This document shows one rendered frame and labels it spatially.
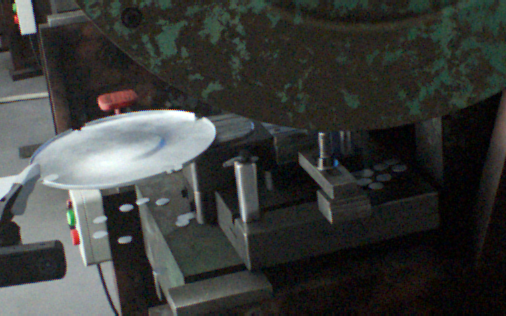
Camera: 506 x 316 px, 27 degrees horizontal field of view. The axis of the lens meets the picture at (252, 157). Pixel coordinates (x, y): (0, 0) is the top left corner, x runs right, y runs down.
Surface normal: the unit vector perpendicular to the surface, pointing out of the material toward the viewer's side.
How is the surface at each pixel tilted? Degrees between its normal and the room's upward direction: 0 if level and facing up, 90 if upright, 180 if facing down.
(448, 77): 90
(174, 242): 0
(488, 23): 90
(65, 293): 0
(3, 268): 88
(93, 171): 3
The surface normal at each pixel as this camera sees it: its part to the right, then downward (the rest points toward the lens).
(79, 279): -0.10, -0.92
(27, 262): 0.12, 0.33
